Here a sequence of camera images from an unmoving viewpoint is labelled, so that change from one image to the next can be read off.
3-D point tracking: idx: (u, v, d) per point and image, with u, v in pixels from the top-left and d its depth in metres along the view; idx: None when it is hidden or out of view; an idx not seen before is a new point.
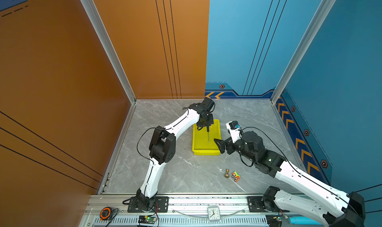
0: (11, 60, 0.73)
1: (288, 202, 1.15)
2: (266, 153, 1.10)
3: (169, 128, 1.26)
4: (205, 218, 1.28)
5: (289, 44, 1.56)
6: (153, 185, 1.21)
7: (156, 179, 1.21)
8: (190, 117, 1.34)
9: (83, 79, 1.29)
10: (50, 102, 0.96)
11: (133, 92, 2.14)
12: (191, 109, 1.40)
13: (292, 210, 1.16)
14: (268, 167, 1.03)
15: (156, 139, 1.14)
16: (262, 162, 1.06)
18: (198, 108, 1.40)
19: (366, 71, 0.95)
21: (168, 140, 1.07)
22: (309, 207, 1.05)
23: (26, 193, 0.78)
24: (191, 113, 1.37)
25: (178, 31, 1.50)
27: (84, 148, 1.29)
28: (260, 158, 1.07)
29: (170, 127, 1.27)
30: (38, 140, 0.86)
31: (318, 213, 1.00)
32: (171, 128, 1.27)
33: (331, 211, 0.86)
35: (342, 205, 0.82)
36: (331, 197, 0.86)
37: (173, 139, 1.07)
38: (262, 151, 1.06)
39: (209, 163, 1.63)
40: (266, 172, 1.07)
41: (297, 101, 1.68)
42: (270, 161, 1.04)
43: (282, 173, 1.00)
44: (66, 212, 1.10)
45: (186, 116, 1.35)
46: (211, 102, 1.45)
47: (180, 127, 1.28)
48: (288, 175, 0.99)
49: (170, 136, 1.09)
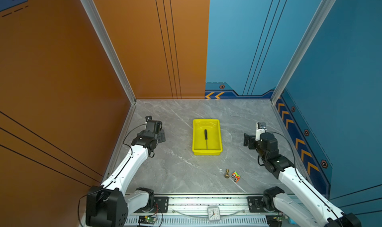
0: (11, 59, 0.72)
1: (286, 204, 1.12)
2: (277, 155, 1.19)
3: (109, 184, 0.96)
4: (205, 218, 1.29)
5: (289, 44, 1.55)
6: (143, 198, 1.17)
7: (138, 202, 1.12)
8: (136, 156, 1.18)
9: (83, 79, 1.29)
10: (49, 102, 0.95)
11: (133, 92, 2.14)
12: (136, 145, 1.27)
13: (289, 215, 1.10)
14: (274, 166, 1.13)
15: (94, 208, 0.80)
16: (271, 161, 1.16)
18: (143, 141, 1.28)
19: (367, 70, 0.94)
21: (111, 203, 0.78)
22: (305, 217, 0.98)
23: (26, 193, 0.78)
24: (135, 151, 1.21)
25: (178, 32, 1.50)
27: (84, 148, 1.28)
28: (270, 158, 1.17)
29: (112, 180, 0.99)
30: (38, 141, 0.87)
31: (310, 223, 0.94)
32: (113, 182, 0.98)
33: (318, 221, 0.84)
35: (331, 216, 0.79)
36: (323, 206, 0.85)
37: (119, 196, 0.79)
38: (274, 151, 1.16)
39: (209, 163, 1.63)
40: (271, 171, 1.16)
41: (297, 102, 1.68)
42: (278, 162, 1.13)
43: (285, 174, 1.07)
44: (66, 213, 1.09)
45: (130, 157, 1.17)
46: (156, 120, 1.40)
47: (125, 174, 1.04)
48: (289, 177, 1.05)
49: (114, 194, 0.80)
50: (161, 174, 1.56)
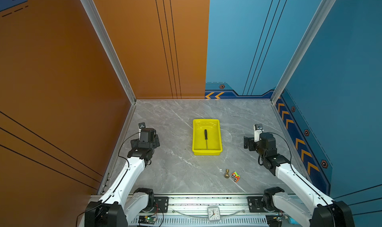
0: (11, 59, 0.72)
1: (283, 200, 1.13)
2: (276, 154, 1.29)
3: (107, 198, 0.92)
4: (205, 218, 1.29)
5: (289, 44, 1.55)
6: (143, 200, 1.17)
7: (138, 207, 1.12)
8: (133, 168, 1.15)
9: (83, 79, 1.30)
10: (49, 102, 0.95)
11: (133, 92, 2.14)
12: (132, 157, 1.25)
13: (286, 211, 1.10)
14: (271, 163, 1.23)
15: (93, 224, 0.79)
16: (269, 159, 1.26)
18: (139, 153, 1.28)
19: (367, 70, 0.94)
21: (110, 217, 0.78)
22: (301, 210, 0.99)
23: (26, 193, 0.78)
24: (132, 163, 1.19)
25: (177, 32, 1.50)
27: (84, 148, 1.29)
28: (269, 156, 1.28)
29: (110, 194, 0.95)
30: (38, 141, 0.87)
31: (305, 216, 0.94)
32: (112, 196, 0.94)
33: (311, 209, 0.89)
35: (320, 202, 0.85)
36: (314, 195, 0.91)
37: (118, 211, 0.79)
38: (272, 149, 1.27)
39: (209, 163, 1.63)
40: (269, 169, 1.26)
41: (297, 101, 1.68)
42: (275, 160, 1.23)
43: (280, 170, 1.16)
44: (66, 213, 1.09)
45: (127, 169, 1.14)
46: (150, 130, 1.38)
47: (123, 187, 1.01)
48: (283, 171, 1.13)
49: (113, 209, 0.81)
50: (161, 174, 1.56)
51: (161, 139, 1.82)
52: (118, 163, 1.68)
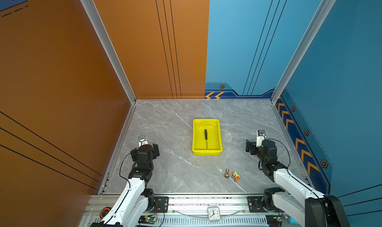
0: (11, 58, 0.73)
1: (282, 198, 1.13)
2: (276, 161, 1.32)
3: (109, 219, 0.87)
4: (205, 218, 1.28)
5: (289, 44, 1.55)
6: (143, 203, 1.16)
7: (138, 212, 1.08)
8: (134, 188, 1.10)
9: (83, 79, 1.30)
10: (49, 102, 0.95)
11: (133, 92, 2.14)
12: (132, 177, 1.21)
13: (286, 211, 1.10)
14: (270, 170, 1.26)
15: None
16: (268, 166, 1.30)
18: (139, 174, 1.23)
19: (367, 69, 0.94)
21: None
22: (298, 207, 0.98)
23: (26, 192, 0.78)
24: (133, 184, 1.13)
25: (177, 31, 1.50)
27: (84, 148, 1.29)
28: (269, 163, 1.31)
29: (112, 215, 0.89)
30: (37, 140, 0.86)
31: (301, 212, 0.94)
32: (113, 217, 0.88)
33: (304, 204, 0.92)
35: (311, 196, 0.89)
36: (306, 191, 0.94)
37: None
38: (273, 157, 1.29)
39: (209, 163, 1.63)
40: (267, 174, 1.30)
41: (297, 101, 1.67)
42: (274, 168, 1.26)
43: (278, 173, 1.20)
44: (67, 212, 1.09)
45: (128, 189, 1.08)
46: (148, 150, 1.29)
47: (125, 207, 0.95)
48: (280, 174, 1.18)
49: None
50: (161, 174, 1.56)
51: (161, 139, 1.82)
52: (118, 162, 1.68)
